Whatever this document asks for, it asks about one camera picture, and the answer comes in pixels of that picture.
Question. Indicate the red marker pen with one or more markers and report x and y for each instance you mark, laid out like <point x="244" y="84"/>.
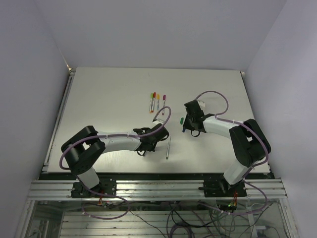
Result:
<point x="153" y="102"/>

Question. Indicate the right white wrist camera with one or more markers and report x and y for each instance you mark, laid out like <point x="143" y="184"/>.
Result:
<point x="201" y="104"/>

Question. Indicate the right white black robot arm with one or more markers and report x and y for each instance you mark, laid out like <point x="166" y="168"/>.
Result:
<point x="248" y="141"/>

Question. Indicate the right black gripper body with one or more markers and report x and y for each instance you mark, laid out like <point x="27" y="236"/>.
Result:
<point x="187" y="123"/>

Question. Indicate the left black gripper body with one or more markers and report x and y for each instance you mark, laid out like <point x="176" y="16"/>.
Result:
<point x="152" y="147"/>

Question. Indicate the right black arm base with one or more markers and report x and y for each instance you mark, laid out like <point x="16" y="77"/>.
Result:
<point x="221" y="188"/>

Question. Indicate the aluminium extrusion frame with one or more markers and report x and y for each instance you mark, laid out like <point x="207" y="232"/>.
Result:
<point x="49" y="199"/>

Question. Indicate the dark green marker pen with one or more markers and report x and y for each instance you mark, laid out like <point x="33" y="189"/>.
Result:
<point x="168" y="148"/>

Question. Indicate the yellow marker pen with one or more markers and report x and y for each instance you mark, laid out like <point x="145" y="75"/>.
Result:
<point x="158" y="100"/>

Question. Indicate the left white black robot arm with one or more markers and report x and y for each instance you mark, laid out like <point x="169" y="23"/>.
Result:
<point x="84" y="148"/>

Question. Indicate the light green marker pen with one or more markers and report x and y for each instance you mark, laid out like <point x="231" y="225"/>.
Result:
<point x="151" y="102"/>

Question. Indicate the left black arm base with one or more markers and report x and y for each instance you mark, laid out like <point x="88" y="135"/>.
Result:
<point x="106" y="186"/>

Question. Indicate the magenta marker pen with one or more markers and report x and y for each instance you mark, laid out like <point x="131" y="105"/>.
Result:
<point x="163" y="101"/>

